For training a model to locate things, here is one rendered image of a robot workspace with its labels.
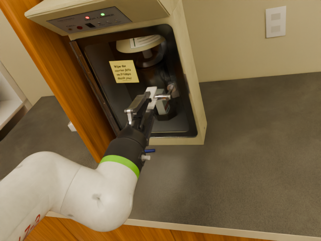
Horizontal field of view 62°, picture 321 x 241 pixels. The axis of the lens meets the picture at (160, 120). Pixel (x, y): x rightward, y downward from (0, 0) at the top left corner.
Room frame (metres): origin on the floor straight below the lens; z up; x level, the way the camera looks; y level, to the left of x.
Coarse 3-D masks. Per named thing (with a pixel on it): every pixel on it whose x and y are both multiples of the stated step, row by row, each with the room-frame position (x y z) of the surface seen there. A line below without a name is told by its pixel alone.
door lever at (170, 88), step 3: (168, 87) 0.68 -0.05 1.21; (171, 87) 0.67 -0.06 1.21; (174, 87) 0.67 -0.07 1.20; (168, 90) 0.66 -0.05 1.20; (171, 90) 0.66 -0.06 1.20; (174, 90) 0.67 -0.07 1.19; (168, 93) 0.64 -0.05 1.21; (156, 96) 0.65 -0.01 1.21; (159, 96) 0.65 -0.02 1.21; (162, 96) 0.64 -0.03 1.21; (165, 96) 0.64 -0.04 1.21; (168, 96) 0.63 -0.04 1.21; (153, 99) 0.65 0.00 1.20; (156, 99) 0.65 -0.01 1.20; (159, 99) 0.65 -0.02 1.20; (162, 99) 0.64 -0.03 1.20; (165, 99) 0.64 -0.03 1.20; (168, 99) 0.63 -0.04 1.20
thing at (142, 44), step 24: (168, 24) 0.67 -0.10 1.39; (96, 48) 0.76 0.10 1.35; (120, 48) 0.73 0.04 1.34; (144, 48) 0.70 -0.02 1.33; (168, 48) 0.67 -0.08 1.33; (96, 72) 0.78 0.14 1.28; (144, 72) 0.71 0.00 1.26; (168, 72) 0.68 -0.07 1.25; (120, 96) 0.76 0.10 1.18; (120, 120) 0.78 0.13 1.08; (168, 120) 0.70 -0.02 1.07; (192, 120) 0.66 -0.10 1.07
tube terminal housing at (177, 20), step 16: (176, 0) 0.72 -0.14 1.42; (176, 16) 0.69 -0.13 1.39; (96, 32) 0.77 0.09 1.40; (112, 32) 0.75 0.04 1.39; (176, 32) 0.67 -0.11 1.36; (192, 64) 0.74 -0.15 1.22; (192, 80) 0.70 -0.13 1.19; (192, 96) 0.67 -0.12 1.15; (160, 144) 0.74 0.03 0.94; (176, 144) 0.71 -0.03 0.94; (192, 144) 0.69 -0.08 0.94
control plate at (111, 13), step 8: (112, 8) 0.63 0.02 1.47; (72, 16) 0.68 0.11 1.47; (80, 16) 0.68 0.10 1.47; (88, 16) 0.67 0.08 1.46; (96, 16) 0.67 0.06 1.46; (104, 16) 0.67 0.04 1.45; (112, 16) 0.67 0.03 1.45; (120, 16) 0.66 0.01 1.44; (56, 24) 0.72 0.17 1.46; (64, 24) 0.72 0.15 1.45; (72, 24) 0.72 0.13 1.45; (80, 24) 0.71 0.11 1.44; (96, 24) 0.71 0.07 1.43; (104, 24) 0.70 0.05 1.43; (112, 24) 0.70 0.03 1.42; (72, 32) 0.76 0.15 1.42
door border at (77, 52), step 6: (72, 42) 0.79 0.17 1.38; (78, 48) 0.79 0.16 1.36; (78, 54) 0.79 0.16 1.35; (84, 60) 0.79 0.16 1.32; (84, 66) 0.79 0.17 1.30; (84, 72) 0.79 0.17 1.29; (90, 72) 0.79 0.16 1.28; (90, 78) 0.79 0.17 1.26; (90, 84) 0.79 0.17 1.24; (96, 84) 0.79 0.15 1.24; (96, 90) 0.79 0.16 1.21; (96, 96) 0.79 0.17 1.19; (102, 96) 0.79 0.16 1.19; (102, 102) 0.79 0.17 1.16; (102, 108) 0.79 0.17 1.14; (108, 108) 0.79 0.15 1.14; (108, 114) 0.79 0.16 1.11; (108, 120) 0.79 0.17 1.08; (114, 120) 0.79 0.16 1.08; (114, 126) 0.79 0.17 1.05; (114, 132) 0.79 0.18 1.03
